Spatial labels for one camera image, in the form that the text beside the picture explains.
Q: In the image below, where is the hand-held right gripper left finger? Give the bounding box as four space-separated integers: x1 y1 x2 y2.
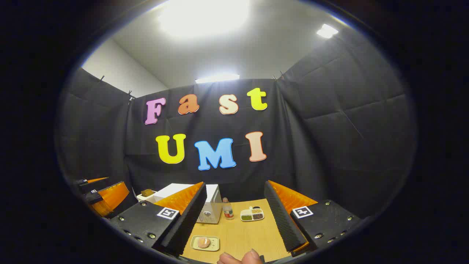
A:
110 181 207 257

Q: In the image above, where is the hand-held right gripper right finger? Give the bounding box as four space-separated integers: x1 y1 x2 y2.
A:
264 180 361 257

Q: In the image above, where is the white microwave oven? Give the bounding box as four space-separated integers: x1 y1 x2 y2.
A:
154 183 223 224

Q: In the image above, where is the white toaster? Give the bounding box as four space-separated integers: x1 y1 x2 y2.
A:
136 189 159 203

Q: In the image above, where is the white divided bean dish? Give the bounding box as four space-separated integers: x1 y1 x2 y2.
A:
240 206 265 222

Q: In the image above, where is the cream square plate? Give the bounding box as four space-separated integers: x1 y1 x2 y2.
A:
191 235 220 252

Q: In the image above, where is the clear plastic bottle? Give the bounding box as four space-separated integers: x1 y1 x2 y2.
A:
222 197 234 220

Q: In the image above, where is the ceiling light panel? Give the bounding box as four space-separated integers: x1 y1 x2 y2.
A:
317 24 339 39
158 0 250 38

